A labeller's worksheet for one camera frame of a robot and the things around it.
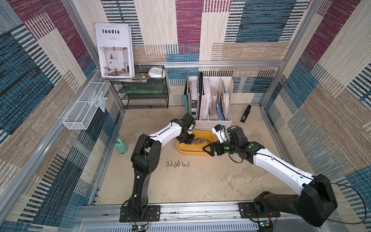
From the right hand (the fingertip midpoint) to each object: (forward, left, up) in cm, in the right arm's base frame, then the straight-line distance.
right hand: (208, 145), depth 80 cm
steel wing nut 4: (-4, +17, -15) cm, 23 cm away
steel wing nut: (-4, +24, -15) cm, 28 cm away
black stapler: (+34, -33, -13) cm, 49 cm away
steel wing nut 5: (-4, +14, -15) cm, 21 cm away
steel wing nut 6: (-4, +11, -15) cm, 20 cm away
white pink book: (+30, 0, +5) cm, 31 cm away
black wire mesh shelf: (+49, +39, -4) cm, 62 cm away
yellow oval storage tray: (+6, +6, -16) cm, 18 cm away
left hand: (+11, +10, -12) cm, 19 cm away
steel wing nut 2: (-4, +21, -15) cm, 27 cm away
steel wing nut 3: (-4, +19, -15) cm, 25 cm away
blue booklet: (+29, -11, -4) cm, 31 cm away
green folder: (+25, +11, +13) cm, 30 cm away
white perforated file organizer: (+31, -4, +4) cm, 31 cm away
